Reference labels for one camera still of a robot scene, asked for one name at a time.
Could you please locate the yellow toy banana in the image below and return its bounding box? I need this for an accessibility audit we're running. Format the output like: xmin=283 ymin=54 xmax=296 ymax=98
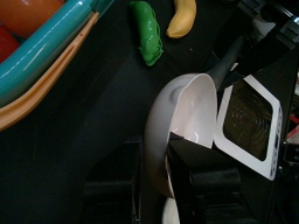
xmin=164 ymin=0 xmax=199 ymax=39

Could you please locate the red toy fruit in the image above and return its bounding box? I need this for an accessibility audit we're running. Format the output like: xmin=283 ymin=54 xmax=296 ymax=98
xmin=0 ymin=24 xmax=21 ymax=64

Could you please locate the teal plastic bowl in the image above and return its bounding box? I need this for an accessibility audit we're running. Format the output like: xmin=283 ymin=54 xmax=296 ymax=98
xmin=0 ymin=0 xmax=118 ymax=108

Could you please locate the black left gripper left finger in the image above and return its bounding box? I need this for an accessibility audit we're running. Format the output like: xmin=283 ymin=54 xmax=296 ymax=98
xmin=79 ymin=140 xmax=143 ymax=224

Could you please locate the green toy pea pod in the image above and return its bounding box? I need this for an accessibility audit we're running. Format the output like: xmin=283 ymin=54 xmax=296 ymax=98
xmin=127 ymin=0 xmax=164 ymax=67

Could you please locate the orange toy fruit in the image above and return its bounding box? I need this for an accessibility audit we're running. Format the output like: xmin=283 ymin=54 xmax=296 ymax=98
xmin=0 ymin=0 xmax=67 ymax=39

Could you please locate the white pan with dark handle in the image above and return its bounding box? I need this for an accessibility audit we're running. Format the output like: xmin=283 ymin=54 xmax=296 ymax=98
xmin=143 ymin=34 xmax=246 ymax=200

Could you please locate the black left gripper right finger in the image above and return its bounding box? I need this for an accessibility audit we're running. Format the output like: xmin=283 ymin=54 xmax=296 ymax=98
xmin=166 ymin=130 xmax=252 ymax=224

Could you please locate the red and white background item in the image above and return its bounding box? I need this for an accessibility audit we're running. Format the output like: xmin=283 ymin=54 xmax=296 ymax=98
xmin=286 ymin=113 xmax=299 ymax=144

